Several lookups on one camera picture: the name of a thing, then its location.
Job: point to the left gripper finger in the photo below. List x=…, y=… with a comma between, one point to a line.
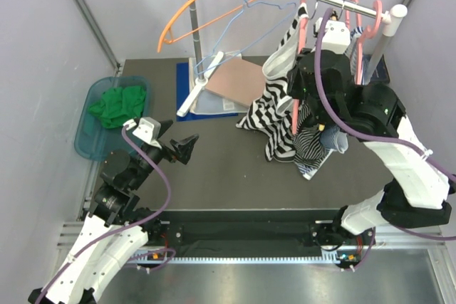
x=182, y=149
x=165, y=125

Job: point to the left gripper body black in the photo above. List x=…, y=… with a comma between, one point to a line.
x=157, y=154

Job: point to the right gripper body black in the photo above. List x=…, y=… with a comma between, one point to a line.
x=320, y=114

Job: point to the black white striped tank top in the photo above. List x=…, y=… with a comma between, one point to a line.
x=271, y=112

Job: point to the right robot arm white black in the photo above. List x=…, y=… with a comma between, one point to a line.
x=416, y=197

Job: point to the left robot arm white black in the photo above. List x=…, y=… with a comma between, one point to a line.
x=114, y=228

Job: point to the yellow black hanger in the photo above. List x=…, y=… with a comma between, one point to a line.
x=334, y=17

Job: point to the orange plastic hanger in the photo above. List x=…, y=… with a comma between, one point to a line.
x=168, y=37

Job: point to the dark blue book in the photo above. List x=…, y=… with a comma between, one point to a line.
x=381, y=73

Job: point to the green cloth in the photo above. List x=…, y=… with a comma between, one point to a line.
x=118, y=105

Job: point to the blue mat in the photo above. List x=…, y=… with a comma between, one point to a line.
x=183, y=90

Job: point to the teal plastic bin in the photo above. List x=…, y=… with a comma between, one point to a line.
x=93, y=141

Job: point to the blue white striped garment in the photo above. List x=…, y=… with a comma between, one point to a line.
x=332, y=140

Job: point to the thin striped black white garment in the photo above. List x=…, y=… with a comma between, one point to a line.
x=309, y=152

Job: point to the pink brown board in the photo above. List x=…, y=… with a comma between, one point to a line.
x=238, y=80

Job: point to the clothes rack metal white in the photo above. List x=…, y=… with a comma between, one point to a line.
x=391, y=20

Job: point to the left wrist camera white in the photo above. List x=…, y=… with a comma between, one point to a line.
x=145, y=129

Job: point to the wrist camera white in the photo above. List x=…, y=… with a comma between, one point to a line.
x=145, y=129
x=336, y=37

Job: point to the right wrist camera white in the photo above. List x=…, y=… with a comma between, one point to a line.
x=336, y=37

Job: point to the light blue wire hanger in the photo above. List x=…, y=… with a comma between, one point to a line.
x=246, y=20

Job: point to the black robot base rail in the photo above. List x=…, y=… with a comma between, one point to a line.
x=309, y=227

